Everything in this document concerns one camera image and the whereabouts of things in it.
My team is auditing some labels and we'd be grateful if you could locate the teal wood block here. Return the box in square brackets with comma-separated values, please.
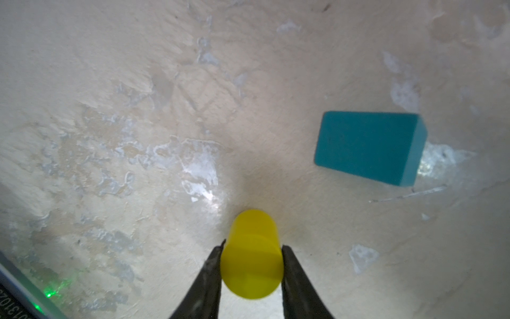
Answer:
[314, 111, 428, 187]

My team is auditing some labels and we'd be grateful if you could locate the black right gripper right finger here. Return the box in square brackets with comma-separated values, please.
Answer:
[282, 245, 334, 319]

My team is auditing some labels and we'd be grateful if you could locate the yellow wood cylinder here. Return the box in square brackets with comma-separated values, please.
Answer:
[220, 209, 284, 300]

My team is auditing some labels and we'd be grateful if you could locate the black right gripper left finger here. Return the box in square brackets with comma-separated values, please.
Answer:
[170, 240, 226, 319]

